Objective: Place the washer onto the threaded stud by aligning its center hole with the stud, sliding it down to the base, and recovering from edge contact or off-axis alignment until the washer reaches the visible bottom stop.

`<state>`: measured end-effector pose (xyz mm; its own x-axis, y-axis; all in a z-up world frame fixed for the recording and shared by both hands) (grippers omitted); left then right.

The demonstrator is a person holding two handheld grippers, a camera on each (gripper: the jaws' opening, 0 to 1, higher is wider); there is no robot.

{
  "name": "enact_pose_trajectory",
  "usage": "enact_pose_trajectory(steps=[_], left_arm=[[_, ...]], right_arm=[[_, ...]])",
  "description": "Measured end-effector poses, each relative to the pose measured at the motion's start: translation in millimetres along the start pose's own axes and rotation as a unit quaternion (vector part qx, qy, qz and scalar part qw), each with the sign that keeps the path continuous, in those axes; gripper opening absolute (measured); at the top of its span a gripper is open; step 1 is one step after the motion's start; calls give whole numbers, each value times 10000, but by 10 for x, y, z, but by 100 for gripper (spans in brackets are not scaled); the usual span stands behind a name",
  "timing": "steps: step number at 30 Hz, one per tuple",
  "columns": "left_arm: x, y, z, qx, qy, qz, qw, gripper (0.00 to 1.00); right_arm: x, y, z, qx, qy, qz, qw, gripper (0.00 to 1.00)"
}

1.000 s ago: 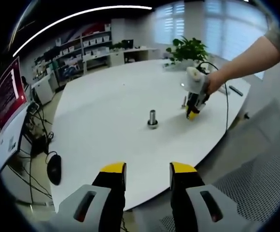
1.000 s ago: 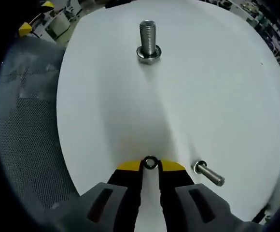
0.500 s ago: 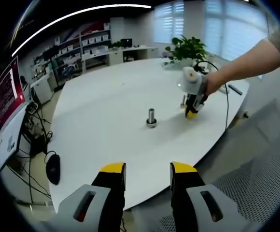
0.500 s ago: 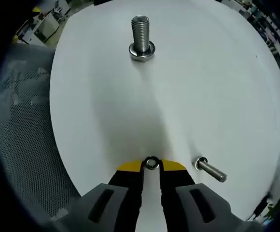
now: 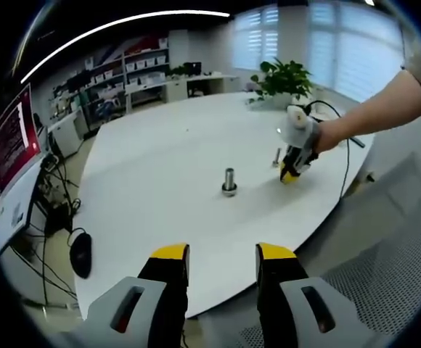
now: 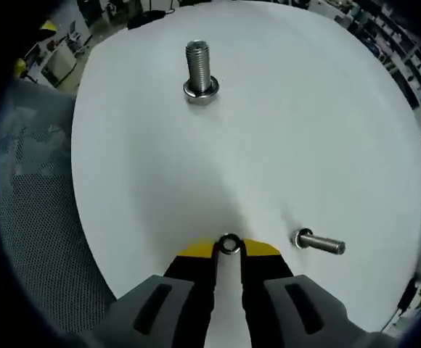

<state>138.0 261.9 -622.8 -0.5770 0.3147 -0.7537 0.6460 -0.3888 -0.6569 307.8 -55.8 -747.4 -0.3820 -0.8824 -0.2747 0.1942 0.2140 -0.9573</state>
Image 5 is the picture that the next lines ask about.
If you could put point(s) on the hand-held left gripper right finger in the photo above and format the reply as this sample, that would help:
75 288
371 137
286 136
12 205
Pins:
294 304

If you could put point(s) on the monitor with red screen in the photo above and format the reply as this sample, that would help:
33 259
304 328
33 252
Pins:
11 145

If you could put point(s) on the white storage shelving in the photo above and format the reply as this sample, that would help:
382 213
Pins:
134 69

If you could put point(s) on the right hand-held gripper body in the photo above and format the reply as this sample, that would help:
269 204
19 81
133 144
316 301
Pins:
299 130

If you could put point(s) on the grey mesh chair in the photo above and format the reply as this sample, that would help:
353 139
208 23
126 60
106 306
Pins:
384 261

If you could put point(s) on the black computer mouse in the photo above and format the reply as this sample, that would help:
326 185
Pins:
81 253

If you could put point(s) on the window with blinds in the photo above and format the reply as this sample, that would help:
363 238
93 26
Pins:
323 50

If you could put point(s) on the white background desk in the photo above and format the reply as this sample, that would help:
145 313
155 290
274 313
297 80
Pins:
185 85

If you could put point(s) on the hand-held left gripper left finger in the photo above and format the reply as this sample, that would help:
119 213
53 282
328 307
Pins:
138 304

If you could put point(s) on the thin threaded steel stud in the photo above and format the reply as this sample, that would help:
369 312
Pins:
277 156

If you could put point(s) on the white low cabinet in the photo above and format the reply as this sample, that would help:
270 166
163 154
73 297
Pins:
67 132

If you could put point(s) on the green potted plant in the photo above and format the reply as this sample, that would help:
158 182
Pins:
283 81

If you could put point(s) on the curved ceiling light strip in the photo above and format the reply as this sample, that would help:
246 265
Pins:
123 25

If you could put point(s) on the thick steel stud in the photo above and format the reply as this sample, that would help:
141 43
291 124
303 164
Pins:
229 181

